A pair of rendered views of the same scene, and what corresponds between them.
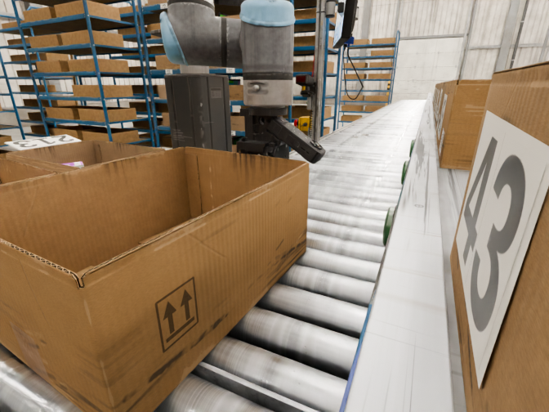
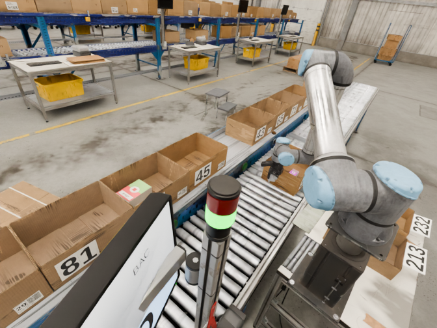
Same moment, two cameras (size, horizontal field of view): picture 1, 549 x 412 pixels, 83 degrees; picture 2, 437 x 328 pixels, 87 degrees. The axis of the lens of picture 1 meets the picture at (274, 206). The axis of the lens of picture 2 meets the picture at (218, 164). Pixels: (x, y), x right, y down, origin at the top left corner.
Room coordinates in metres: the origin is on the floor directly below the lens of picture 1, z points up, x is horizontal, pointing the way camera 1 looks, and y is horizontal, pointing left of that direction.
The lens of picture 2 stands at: (2.01, -0.21, 1.88)
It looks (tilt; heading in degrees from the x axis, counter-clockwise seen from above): 36 degrees down; 188
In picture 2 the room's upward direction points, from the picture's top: 7 degrees clockwise
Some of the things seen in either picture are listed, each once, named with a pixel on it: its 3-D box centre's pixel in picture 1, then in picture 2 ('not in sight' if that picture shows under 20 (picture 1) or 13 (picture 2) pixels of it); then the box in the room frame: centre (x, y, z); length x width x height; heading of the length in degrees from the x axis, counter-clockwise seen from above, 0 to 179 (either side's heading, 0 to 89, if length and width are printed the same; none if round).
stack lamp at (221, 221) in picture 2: not in sight; (222, 204); (1.75, -0.23, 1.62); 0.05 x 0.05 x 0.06
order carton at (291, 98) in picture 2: not in sight; (285, 104); (-0.67, 0.11, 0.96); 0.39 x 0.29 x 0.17; 154
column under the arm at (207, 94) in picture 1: (200, 118); (333, 265); (1.29, 0.30, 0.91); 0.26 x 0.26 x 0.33; 60
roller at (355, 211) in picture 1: (303, 207); (255, 204); (0.80, -0.08, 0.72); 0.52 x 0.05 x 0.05; 65
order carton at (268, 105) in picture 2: not in sight; (269, 113); (-0.32, -0.06, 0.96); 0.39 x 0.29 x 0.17; 155
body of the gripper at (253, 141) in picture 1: (265, 139); (276, 166); (0.61, 0.02, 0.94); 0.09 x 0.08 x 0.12; 65
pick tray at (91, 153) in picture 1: (91, 166); (363, 237); (0.96, 0.58, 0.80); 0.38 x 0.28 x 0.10; 61
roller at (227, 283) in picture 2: (350, 163); (201, 262); (1.33, -0.33, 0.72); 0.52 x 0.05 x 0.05; 65
